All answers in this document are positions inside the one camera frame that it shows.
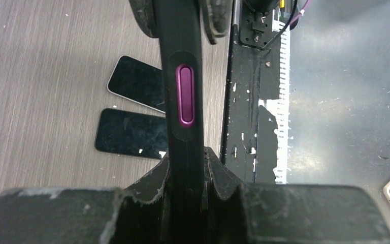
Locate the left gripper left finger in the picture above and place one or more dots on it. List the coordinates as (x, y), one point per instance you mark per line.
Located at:
(136, 214)

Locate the black phone case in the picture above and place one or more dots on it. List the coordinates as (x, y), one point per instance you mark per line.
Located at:
(179, 34)

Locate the black phone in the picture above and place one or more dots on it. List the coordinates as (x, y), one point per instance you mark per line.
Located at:
(138, 82)

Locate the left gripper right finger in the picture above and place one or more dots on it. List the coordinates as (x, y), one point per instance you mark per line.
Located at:
(268, 213)

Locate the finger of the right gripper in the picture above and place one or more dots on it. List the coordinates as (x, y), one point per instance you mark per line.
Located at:
(143, 11)
(216, 17)

